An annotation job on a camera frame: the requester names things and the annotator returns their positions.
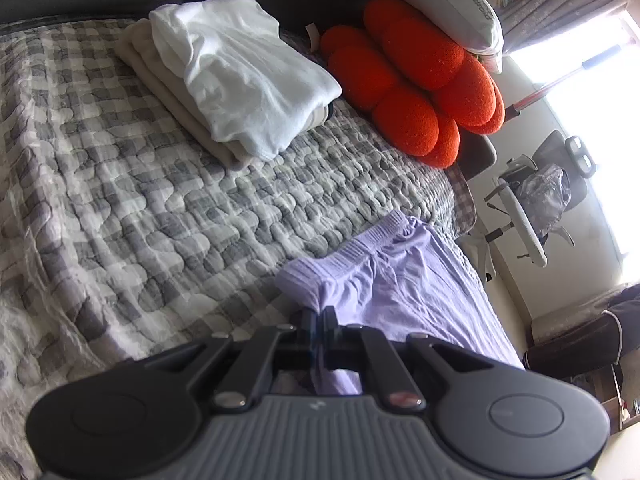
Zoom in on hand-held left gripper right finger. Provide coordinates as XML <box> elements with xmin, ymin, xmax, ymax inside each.
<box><xmin>324</xmin><ymin>307</ymin><xmax>476</xmax><ymax>408</ymax></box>

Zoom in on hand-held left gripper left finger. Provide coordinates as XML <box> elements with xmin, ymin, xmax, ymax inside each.
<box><xmin>145</xmin><ymin>309</ymin><xmax>318</xmax><ymax>407</ymax></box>

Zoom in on lavender pants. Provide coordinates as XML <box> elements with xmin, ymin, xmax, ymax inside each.
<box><xmin>274</xmin><ymin>210</ymin><xmax>526</xmax><ymax>396</ymax></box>

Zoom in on grey office chair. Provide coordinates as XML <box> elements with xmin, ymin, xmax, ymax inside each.
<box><xmin>462</xmin><ymin>130</ymin><xmax>598</xmax><ymax>281</ymax></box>

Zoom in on grey checked quilt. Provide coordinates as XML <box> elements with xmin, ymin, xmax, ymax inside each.
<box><xmin>0</xmin><ymin>15</ymin><xmax>501</xmax><ymax>480</ymax></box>

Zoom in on grey sofa armrest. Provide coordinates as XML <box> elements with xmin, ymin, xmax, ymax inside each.
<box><xmin>460</xmin><ymin>132</ymin><xmax>498</xmax><ymax>181</ymax></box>

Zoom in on orange flower cushion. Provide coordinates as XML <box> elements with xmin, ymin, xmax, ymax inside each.
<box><xmin>320</xmin><ymin>0</ymin><xmax>506</xmax><ymax>168</ymax></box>

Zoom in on clear plastic bag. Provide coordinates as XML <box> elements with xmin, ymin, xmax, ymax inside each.
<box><xmin>515</xmin><ymin>162</ymin><xmax>573</xmax><ymax>238</ymax></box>

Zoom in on white folded shirt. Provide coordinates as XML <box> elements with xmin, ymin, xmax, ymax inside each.
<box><xmin>149</xmin><ymin>0</ymin><xmax>342</xmax><ymax>161</ymax></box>

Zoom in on beige folded garment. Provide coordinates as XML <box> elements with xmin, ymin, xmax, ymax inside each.
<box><xmin>114</xmin><ymin>18</ymin><xmax>333</xmax><ymax>171</ymax></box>

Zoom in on red white mop pole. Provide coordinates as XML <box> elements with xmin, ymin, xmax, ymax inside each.
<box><xmin>505</xmin><ymin>44</ymin><xmax>623</xmax><ymax>123</ymax></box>

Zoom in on white printed pillow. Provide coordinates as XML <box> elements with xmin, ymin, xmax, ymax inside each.
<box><xmin>350</xmin><ymin>0</ymin><xmax>503</xmax><ymax>73</ymax></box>

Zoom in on grey patterned curtain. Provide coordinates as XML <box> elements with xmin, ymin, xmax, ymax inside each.
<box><xmin>492</xmin><ymin>0</ymin><xmax>631</xmax><ymax>56</ymax></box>

